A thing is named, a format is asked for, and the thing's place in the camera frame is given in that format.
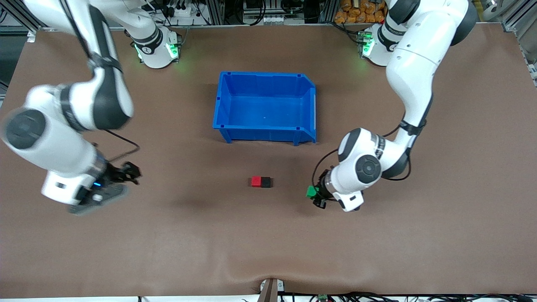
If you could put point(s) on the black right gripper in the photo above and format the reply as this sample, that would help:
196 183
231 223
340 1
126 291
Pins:
114 174

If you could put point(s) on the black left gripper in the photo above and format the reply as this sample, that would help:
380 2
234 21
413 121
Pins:
322 188

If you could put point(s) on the green cube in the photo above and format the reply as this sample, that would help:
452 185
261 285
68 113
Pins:
311 192

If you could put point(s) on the red cube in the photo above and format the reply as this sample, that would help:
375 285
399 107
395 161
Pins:
255 181

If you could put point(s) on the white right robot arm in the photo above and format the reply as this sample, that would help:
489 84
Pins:
84 105

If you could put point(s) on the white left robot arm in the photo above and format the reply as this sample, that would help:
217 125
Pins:
415 75

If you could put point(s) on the black cube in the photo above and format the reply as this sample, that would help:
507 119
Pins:
266 182

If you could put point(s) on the blue plastic storage bin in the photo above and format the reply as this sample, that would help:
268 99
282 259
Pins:
264 109

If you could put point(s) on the green terminal connector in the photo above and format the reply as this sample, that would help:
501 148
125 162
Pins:
323 298

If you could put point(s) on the white power strip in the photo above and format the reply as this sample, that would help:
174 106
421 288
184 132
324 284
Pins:
181 10

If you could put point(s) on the orange snack bags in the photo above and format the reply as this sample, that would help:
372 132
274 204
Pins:
361 11

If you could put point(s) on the front camera mount bracket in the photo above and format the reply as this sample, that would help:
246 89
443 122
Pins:
270 289

